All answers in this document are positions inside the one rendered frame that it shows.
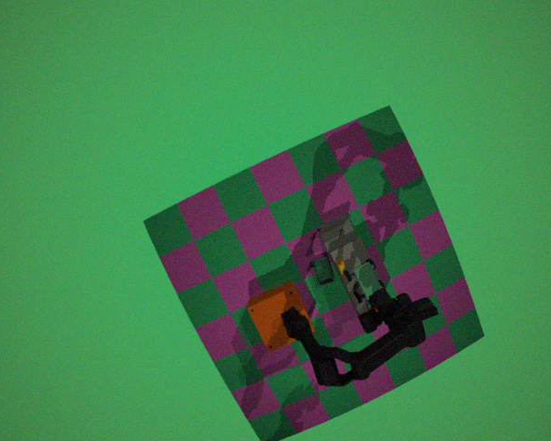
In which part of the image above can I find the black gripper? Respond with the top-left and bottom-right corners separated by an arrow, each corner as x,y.
358,292 -> 412,334

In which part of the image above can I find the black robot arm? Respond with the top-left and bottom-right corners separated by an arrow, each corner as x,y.
281,288 -> 438,387

